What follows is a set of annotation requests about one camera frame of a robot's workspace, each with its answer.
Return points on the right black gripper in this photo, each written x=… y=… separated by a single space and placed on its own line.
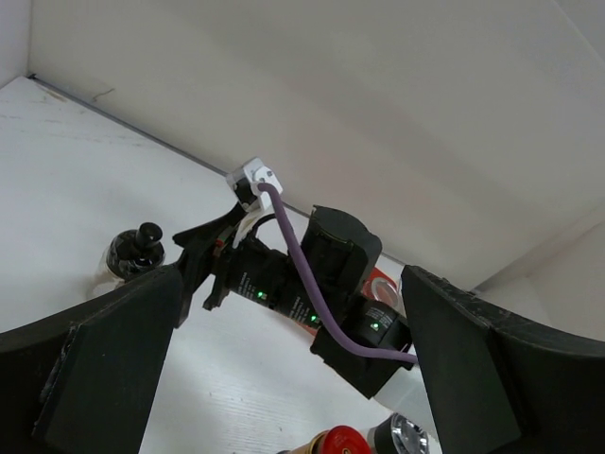
x=341 y=253

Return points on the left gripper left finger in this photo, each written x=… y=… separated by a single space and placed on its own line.
x=84 y=380

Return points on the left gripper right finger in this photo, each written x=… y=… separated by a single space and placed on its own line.
x=498 y=382

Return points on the black faceted lid jar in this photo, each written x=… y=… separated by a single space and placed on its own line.
x=130 y=254

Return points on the black silver lid shaker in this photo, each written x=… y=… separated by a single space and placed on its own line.
x=397 y=435

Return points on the red lid sauce jar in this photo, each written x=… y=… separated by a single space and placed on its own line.
x=336 y=440

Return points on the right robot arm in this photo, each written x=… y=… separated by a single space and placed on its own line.
x=404 y=392

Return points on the red tray box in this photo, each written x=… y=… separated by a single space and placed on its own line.
x=365 y=290

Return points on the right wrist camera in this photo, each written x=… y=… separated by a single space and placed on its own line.
x=244 y=183

